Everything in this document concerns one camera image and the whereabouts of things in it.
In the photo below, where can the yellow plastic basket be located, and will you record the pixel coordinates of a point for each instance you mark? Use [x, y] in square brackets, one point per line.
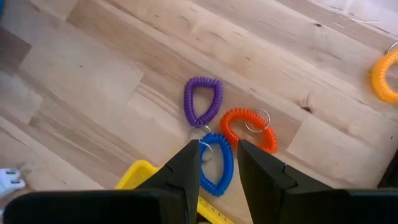
[136, 174]

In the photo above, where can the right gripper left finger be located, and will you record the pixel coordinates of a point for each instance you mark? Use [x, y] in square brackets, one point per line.
[177, 186]

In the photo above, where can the amber coil wristband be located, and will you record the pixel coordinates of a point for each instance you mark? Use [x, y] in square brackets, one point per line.
[377, 81]

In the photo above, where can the orange coil wristband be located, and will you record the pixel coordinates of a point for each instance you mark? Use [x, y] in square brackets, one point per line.
[224, 126]

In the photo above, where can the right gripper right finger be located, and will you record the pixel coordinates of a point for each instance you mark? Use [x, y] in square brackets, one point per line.
[267, 186]

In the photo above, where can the blue coil wristband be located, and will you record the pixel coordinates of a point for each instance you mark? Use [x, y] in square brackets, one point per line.
[228, 161]

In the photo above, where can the purple coil wristband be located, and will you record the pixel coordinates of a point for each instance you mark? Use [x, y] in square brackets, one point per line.
[186, 102]

